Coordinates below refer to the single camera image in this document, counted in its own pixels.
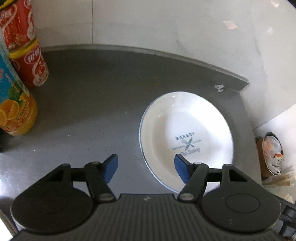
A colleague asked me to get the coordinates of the small white clip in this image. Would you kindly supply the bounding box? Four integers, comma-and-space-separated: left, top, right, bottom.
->
213, 84, 224, 93

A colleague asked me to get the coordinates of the brown pot with packets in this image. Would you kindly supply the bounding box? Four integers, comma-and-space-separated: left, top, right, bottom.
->
255, 132, 284, 179

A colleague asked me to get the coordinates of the orange juice bottle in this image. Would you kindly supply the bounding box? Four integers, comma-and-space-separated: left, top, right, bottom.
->
0, 47, 38, 136

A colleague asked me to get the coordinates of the small white bakery plate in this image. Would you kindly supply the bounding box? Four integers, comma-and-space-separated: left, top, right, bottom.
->
139, 91, 234, 193

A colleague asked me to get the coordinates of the upper red drink can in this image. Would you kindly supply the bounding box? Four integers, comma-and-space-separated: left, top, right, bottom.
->
1, 0, 36, 52

